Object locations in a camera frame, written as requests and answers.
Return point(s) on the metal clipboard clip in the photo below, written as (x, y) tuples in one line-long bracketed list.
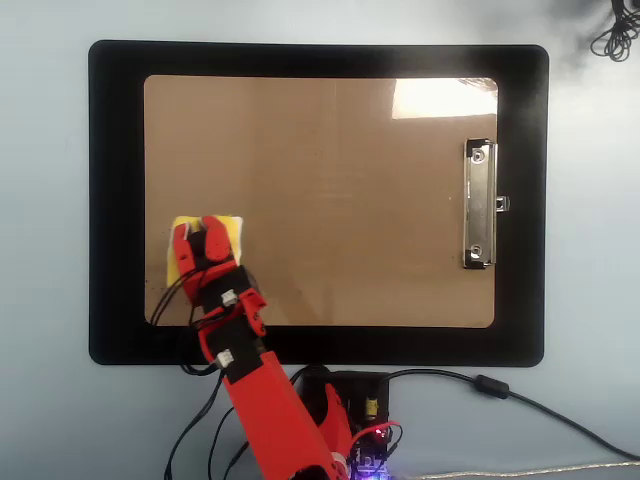
[(477, 210)]

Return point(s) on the brown clipboard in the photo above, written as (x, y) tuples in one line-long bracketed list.
[(325, 200)]

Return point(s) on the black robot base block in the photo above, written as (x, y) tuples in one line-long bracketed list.
[(357, 385)]

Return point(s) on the black rubber mat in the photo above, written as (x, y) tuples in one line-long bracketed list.
[(115, 150)]

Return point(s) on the robot controller circuit board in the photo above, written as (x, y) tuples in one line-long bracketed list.
[(372, 460)]

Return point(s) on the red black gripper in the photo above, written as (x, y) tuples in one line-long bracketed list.
[(225, 285)]

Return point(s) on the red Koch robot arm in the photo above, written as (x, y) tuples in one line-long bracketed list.
[(270, 410)]

